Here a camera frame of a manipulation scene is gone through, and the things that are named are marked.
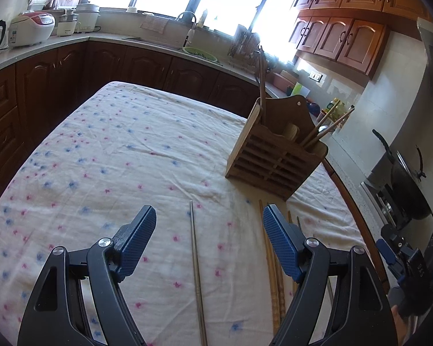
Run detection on person right hand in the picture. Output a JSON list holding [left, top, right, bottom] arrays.
[[391, 304, 408, 346]]

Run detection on metal chopstick middle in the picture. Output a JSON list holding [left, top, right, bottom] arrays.
[[296, 216, 334, 306]]

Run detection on metal chopstick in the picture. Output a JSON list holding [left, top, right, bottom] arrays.
[[296, 216, 334, 306], [189, 201, 208, 346]]

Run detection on gas stove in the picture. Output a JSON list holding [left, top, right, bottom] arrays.
[[360, 179, 412, 231]]

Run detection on wooden slatted utensil holder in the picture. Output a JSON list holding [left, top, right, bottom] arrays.
[[225, 95, 329, 201]]

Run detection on metal chopstick far left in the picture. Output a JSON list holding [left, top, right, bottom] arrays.
[[189, 201, 208, 346]]

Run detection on white floral tablecloth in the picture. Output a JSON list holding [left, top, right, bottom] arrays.
[[0, 82, 363, 345]]

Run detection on yellow oil bottle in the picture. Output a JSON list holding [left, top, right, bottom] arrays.
[[326, 98, 346, 122]]

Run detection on white container green lid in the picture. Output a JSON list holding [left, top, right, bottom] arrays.
[[291, 83, 303, 96]]

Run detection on lower dark wooden cabinets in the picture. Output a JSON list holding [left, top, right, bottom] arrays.
[[0, 41, 258, 196]]

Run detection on metal dish rack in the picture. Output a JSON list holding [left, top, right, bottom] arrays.
[[227, 24, 260, 66]]

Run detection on green colander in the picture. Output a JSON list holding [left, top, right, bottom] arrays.
[[182, 46, 218, 63]]

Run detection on chrome sink faucet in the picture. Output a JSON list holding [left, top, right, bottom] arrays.
[[175, 11, 197, 48]]

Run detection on hanging dish towel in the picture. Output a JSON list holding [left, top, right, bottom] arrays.
[[140, 15, 169, 34]]

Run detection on small white cooker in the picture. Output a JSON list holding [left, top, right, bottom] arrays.
[[56, 10, 78, 37]]

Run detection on large white rice cooker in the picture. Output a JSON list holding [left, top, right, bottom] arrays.
[[75, 3, 100, 33]]

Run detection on white pink rice cooker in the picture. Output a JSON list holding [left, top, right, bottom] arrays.
[[8, 11, 55, 48]]

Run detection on black wok with handle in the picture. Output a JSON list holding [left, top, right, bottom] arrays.
[[372, 129, 433, 219]]

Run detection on upper wooden wall cabinets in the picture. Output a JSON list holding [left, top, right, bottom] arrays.
[[290, 0, 432, 79]]

